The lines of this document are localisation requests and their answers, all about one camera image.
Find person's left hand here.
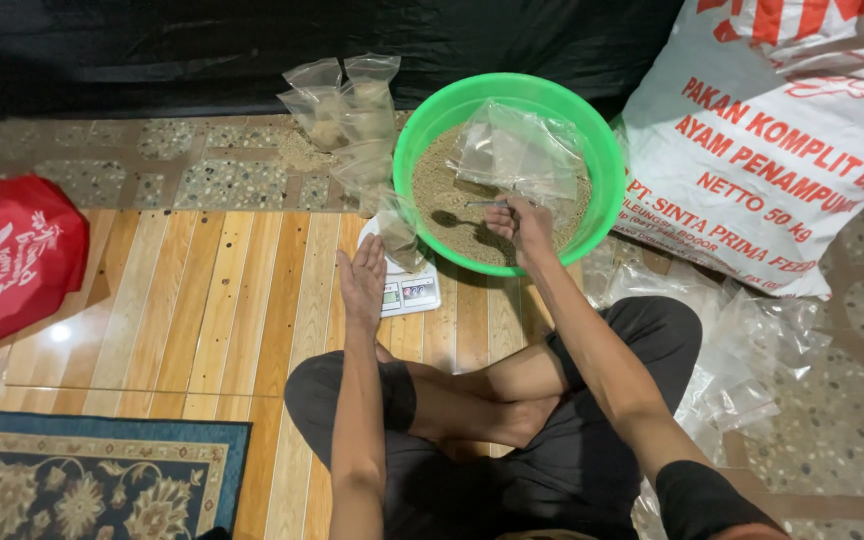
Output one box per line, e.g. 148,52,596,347
334,234,389,331

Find person's right hand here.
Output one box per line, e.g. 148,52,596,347
483,195,556,270

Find empty clear plastic bag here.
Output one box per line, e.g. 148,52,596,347
445,99,591,228

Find brown granular feed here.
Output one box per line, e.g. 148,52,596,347
410,122,594,269

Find clear bag of feed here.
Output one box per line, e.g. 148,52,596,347
328,137,397,219
340,51,403,150
375,187,429,274
282,57,344,97
276,85,352,154

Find white digital scale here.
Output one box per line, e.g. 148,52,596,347
356,214,443,319

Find green plastic basin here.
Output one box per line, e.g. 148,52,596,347
392,72,627,279

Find spilled feed patch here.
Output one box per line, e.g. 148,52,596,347
276,128,337,175

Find person's legs in black shorts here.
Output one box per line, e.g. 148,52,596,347
283,295,705,540

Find white printed feed sack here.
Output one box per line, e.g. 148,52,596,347
610,0,864,302

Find heap of clear plastic bags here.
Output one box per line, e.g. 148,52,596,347
588,253,832,540

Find black cloth sheet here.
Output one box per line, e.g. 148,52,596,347
0,0,686,125

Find patterned blue rug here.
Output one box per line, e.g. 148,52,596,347
0,410,254,540

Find red printed bag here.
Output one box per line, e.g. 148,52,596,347
0,174,91,364

